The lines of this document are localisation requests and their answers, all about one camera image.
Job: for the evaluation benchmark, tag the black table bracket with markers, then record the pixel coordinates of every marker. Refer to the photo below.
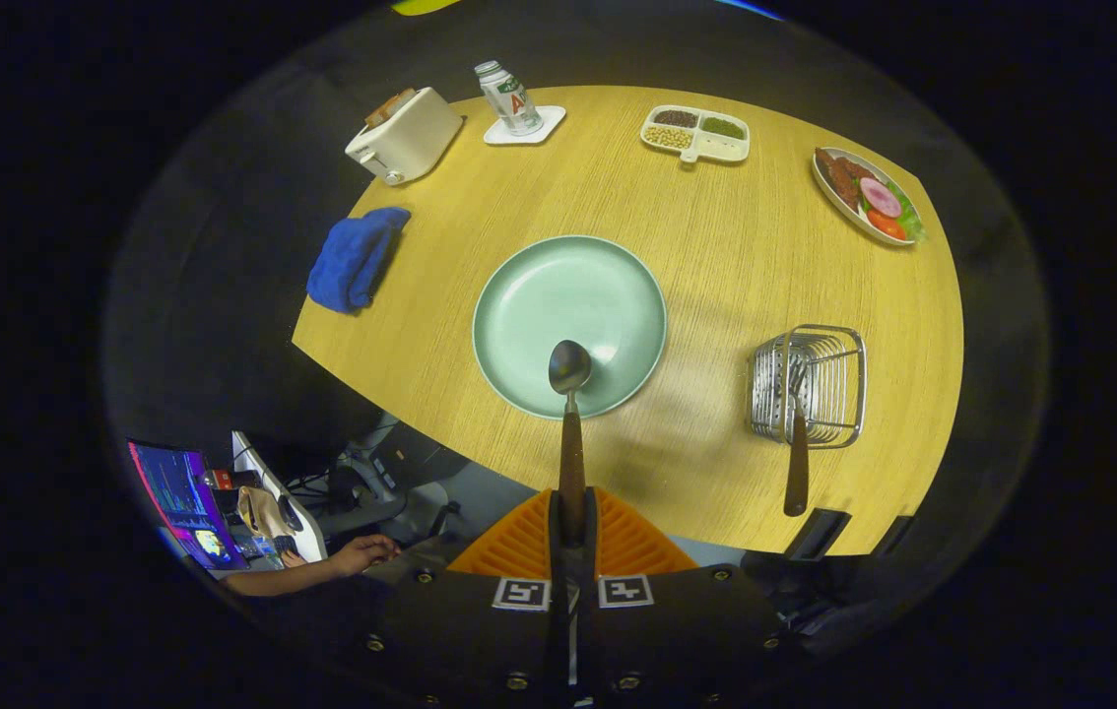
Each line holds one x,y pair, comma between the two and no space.
817,535
893,536

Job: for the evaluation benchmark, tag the white divided dish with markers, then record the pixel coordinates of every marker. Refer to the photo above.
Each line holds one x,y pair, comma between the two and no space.
721,148

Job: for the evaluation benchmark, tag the lit computer screen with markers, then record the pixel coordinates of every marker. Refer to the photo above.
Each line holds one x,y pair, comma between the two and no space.
179,497

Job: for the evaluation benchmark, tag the beige bag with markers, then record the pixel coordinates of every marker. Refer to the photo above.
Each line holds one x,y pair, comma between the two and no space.
261,512

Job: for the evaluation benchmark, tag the white food plate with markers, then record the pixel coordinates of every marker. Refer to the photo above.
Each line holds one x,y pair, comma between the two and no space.
839,212

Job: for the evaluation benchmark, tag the pale green plate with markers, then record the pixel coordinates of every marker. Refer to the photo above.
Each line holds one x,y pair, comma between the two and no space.
558,286

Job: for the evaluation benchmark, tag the green lettuce leaf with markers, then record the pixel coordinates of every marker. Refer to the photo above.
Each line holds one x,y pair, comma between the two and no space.
911,222

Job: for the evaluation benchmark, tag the brown meat slice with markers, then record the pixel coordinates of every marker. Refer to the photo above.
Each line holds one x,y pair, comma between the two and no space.
836,179
856,167

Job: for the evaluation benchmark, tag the red tomato slice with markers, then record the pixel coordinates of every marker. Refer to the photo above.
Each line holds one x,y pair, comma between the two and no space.
887,225

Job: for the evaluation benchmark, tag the small white drink bottle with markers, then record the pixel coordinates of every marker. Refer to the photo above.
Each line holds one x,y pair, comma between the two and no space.
511,98

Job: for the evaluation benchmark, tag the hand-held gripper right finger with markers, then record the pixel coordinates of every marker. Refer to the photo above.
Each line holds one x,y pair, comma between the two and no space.
687,630

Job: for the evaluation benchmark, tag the pile of dark red beans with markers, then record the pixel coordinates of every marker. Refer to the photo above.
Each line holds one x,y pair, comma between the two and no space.
676,118

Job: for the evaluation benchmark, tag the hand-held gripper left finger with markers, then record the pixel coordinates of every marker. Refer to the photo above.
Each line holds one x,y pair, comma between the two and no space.
460,630

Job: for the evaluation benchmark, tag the white square coaster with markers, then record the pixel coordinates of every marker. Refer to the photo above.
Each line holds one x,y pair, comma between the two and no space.
550,123

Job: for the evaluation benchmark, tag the blue cloth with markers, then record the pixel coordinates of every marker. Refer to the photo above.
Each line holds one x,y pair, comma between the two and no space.
352,261

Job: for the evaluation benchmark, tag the pile of green beans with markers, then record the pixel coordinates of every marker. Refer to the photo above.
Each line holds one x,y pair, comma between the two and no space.
723,127

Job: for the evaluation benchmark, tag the toasted bread slice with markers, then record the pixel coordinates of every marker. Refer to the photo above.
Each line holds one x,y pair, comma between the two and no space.
383,111
400,98

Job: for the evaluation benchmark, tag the pink ham slice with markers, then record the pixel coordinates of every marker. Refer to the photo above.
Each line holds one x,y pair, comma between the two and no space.
881,197

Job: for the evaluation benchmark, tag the pile of yellow soybeans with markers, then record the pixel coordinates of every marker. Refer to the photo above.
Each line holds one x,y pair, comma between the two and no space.
669,137

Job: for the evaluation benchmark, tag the white toaster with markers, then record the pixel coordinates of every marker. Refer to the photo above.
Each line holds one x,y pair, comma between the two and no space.
413,140

